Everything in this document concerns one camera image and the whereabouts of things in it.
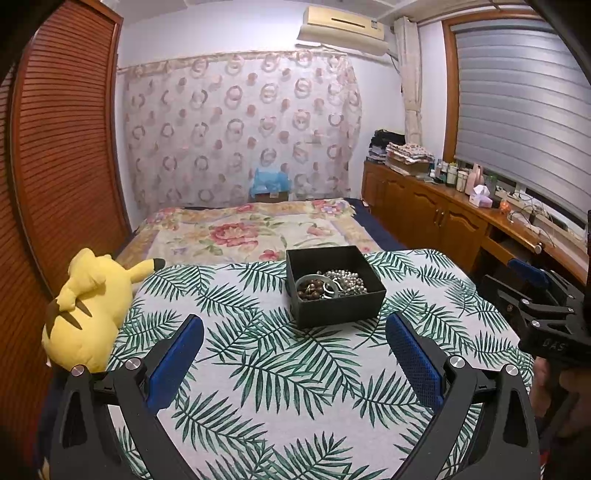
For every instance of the dark blue bed sheet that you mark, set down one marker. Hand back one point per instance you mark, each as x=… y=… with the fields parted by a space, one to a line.
x=374 y=226

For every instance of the wooden cabinet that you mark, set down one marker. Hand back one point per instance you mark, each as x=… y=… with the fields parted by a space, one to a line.
x=429 y=212

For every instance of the pale jade bangle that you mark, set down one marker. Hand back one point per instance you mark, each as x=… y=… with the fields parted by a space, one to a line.
x=304 y=278

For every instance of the stack of patterned cloths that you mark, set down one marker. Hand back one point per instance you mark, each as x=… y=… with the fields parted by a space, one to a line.
x=408 y=154

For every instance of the leaf print tablecloth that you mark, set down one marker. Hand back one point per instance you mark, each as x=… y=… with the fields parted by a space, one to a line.
x=277 y=369

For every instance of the person's right hand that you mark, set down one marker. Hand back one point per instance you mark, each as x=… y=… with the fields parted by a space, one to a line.
x=545 y=387

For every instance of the wooden slatted wardrobe door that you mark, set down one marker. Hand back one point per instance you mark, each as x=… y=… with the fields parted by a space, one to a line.
x=60 y=138

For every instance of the black jewelry box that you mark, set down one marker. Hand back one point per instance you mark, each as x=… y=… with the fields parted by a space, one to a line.
x=341 y=311

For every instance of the yellow plush toy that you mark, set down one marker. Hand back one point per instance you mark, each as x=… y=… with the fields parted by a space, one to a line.
x=92 y=295

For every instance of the cream air conditioner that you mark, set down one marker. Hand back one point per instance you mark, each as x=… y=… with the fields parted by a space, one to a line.
x=341 y=32

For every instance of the white wrapped pipe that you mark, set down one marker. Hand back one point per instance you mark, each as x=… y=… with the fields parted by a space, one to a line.
x=411 y=83

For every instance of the small cardboard box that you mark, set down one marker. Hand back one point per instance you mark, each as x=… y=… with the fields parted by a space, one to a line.
x=268 y=197

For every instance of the row of small bottles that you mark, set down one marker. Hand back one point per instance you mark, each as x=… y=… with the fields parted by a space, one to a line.
x=455 y=175

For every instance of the pile of dark clothes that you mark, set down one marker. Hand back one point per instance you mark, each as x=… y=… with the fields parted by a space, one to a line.
x=383 y=138

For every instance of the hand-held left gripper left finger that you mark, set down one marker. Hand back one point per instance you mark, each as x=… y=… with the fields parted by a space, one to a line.
x=178 y=360

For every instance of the blue plastic bag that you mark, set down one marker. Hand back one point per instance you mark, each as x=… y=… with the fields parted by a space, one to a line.
x=270 y=180

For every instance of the pink tissue box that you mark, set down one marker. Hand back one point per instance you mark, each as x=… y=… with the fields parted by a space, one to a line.
x=482 y=194

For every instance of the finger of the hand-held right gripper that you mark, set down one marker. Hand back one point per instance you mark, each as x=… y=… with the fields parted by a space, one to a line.
x=512 y=297
x=531 y=272

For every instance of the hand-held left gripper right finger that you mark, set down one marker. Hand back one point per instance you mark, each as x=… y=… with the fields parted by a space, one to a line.
x=415 y=364

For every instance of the circle pattern curtain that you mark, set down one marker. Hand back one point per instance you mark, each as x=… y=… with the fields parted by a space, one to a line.
x=231 y=115

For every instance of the grey window blind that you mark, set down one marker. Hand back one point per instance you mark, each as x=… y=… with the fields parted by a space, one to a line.
x=508 y=101

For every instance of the floral bedspread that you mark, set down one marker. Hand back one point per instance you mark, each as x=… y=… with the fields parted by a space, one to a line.
x=231 y=235

